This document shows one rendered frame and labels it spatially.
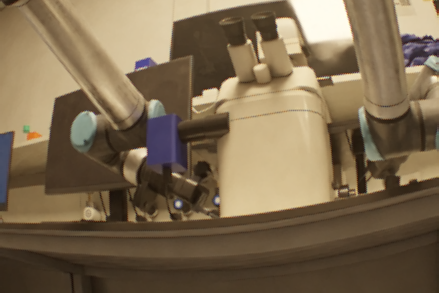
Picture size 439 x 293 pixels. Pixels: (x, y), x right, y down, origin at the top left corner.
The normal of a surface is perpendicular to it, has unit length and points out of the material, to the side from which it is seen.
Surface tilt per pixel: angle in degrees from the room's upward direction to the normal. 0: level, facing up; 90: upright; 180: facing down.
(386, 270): 90
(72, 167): 86
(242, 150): 91
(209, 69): 86
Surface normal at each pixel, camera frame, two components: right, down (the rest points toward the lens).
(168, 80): -0.33, -0.38
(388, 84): -0.09, 0.64
